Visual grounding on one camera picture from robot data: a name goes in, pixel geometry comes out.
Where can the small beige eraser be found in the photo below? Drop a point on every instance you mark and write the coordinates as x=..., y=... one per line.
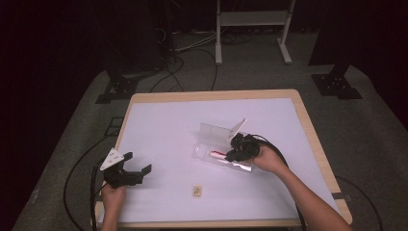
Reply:
x=197, y=190

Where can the black stand with base plate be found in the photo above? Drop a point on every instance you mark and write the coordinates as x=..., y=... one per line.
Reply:
x=118, y=89
x=336, y=85

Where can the person's right hand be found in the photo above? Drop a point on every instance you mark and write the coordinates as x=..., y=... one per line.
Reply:
x=271, y=160

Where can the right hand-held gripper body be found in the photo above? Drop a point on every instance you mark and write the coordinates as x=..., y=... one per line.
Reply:
x=248, y=147

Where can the person's left hand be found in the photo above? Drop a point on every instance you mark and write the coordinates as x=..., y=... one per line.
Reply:
x=113, y=199

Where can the white pen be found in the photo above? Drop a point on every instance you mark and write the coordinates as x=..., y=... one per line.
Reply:
x=221, y=159

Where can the clear plastic pencil case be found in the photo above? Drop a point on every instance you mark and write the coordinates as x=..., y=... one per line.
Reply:
x=211, y=136

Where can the white table mat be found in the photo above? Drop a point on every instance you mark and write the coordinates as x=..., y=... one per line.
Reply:
x=166, y=128

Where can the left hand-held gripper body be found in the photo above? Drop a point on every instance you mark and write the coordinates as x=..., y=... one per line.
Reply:
x=117, y=175

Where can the white metal stand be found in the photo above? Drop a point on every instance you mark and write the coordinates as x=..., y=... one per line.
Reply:
x=253, y=18

